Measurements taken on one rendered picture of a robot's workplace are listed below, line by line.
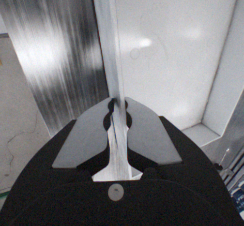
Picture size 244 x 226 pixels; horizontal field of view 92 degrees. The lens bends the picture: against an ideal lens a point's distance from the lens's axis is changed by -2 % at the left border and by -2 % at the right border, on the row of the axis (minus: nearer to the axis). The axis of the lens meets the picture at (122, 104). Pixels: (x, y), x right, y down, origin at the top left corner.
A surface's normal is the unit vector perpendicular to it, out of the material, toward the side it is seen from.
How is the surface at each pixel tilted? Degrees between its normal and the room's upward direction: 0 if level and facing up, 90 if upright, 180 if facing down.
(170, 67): 2
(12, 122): 0
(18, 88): 0
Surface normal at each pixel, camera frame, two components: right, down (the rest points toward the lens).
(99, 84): 0.31, 0.47
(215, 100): -0.93, 0.26
